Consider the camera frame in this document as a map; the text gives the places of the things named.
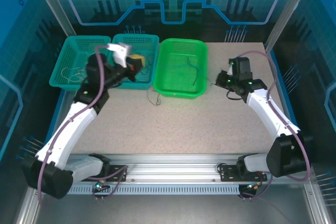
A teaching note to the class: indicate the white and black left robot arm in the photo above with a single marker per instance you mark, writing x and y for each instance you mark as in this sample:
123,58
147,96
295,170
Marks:
68,129

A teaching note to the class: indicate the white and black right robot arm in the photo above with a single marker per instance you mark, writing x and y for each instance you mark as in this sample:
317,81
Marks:
267,113

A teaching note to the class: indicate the teal perforated plastic basket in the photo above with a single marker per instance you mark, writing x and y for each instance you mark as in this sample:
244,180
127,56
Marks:
147,43
68,48

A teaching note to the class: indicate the bright green plastic basket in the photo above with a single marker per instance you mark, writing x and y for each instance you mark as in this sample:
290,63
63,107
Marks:
173,77

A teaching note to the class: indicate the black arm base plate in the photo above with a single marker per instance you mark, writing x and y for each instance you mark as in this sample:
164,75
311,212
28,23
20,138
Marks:
118,172
228,174

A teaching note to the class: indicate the aluminium frame rail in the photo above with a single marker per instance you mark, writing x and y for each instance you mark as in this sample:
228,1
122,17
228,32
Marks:
170,163

